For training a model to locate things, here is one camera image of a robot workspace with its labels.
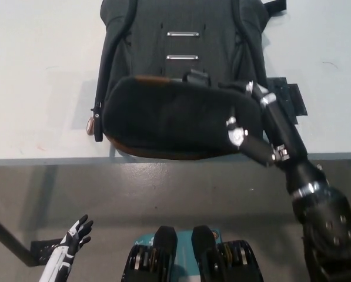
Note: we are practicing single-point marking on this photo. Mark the black ribbed right torso block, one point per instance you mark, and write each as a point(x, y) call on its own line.
point(206, 252)

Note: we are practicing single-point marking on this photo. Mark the black ribbed torso block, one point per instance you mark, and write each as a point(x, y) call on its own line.
point(165, 249)
point(206, 252)

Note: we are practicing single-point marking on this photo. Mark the black ribbed left torso block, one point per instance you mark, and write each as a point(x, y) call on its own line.
point(165, 249)

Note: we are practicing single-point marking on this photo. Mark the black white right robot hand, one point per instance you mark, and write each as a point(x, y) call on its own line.
point(284, 129)

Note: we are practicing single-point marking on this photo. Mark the black tape patch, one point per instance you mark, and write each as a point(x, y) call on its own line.
point(294, 100)

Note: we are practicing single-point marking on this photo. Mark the dark grey flap backpack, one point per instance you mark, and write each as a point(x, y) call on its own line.
point(175, 117)

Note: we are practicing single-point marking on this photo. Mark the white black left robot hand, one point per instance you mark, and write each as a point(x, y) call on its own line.
point(65, 252)

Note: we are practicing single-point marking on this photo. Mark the black table foot plate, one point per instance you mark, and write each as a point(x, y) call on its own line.
point(41, 251)

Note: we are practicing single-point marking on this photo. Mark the teal robot torso plate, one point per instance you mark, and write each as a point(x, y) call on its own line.
point(184, 249)

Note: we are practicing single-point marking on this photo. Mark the black slanted table leg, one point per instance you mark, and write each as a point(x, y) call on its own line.
point(7, 235)

